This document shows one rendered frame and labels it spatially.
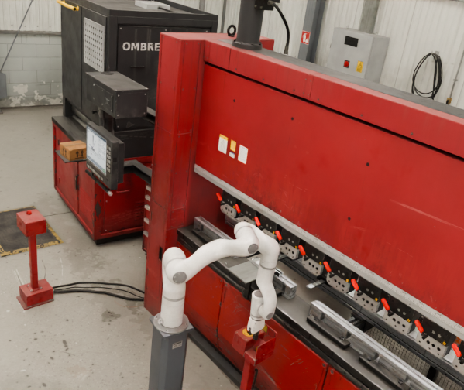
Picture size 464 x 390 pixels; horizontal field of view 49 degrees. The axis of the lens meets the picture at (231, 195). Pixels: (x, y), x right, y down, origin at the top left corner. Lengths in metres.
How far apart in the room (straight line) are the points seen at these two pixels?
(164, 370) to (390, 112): 1.79
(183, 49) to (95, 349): 2.31
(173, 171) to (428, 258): 1.91
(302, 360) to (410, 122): 1.60
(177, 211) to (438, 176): 2.07
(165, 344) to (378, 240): 1.25
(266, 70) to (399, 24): 4.81
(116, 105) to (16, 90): 6.19
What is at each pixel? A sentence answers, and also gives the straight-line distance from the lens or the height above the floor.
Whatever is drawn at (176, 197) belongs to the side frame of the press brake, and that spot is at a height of 1.15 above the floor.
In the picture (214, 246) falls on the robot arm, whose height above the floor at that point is 1.49.
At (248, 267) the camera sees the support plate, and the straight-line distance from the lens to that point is 3.41.
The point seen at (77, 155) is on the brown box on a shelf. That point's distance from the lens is 4.84.
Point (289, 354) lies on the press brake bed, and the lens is 3.39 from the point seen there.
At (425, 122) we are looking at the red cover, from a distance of 2.51.
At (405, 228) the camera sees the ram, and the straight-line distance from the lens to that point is 2.68.
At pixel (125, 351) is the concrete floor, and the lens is 4.19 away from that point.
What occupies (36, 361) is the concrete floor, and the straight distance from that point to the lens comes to 4.17.
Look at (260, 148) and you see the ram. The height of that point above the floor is 1.76.
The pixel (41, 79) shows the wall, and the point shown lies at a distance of 9.67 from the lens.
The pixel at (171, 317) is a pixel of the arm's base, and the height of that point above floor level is 1.08.
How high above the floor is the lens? 2.83
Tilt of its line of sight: 25 degrees down
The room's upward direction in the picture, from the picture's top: 8 degrees clockwise
